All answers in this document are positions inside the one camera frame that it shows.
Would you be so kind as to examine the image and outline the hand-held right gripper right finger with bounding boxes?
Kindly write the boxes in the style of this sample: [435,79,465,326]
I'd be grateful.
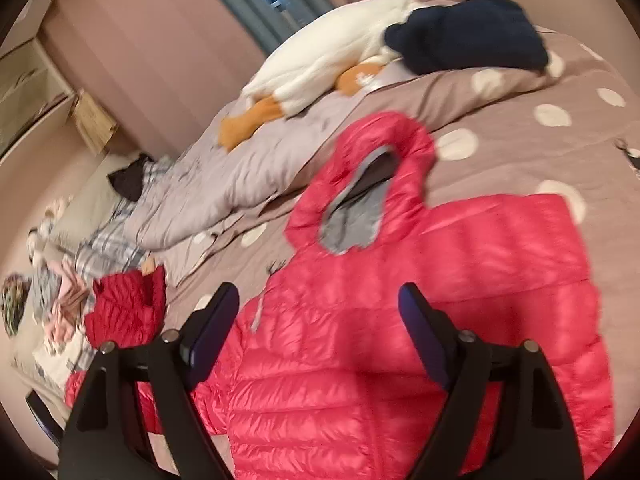
[397,282,586,480]

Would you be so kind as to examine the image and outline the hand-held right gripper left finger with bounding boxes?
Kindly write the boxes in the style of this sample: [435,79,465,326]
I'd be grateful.
[57,282,241,480]

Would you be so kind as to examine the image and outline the pink hooded down jacket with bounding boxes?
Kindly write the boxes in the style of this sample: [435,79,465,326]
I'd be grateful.
[65,110,616,480]

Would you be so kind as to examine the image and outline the pile of pink clothes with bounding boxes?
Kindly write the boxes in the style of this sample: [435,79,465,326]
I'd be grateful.
[30,255,97,356]

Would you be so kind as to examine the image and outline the dark red down jacket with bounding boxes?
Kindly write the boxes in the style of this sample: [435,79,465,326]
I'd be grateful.
[84,265,167,351]

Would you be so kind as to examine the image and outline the plaid bedding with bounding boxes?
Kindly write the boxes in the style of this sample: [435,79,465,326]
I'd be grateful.
[75,157,173,283]

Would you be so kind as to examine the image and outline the grey quilt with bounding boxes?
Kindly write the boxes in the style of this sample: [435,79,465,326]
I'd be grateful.
[122,92,363,252]

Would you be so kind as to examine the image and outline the dark brown cloth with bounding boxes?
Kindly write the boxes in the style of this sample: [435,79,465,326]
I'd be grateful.
[107,154,157,202]

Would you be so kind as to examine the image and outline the beige pillow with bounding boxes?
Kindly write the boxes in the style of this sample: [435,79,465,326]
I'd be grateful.
[50,152,137,251]

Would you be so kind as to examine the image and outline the dark patterned cloth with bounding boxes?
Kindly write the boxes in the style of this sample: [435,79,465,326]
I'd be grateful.
[0,272,32,337]

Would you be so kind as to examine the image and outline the polka dot bed cover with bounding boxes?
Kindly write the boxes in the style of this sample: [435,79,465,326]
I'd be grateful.
[160,0,640,436]

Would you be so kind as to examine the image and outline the tan woven basket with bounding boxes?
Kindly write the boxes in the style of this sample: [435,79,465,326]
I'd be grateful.
[70,88,119,154]

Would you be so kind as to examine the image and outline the white goose plush toy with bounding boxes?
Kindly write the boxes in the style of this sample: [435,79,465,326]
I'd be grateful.
[219,0,443,153]

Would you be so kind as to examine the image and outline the white cabinet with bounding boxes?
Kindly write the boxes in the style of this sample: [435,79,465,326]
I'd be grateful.
[0,35,77,162]

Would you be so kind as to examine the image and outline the navy blue garment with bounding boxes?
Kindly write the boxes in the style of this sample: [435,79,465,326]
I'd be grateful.
[384,0,550,77]

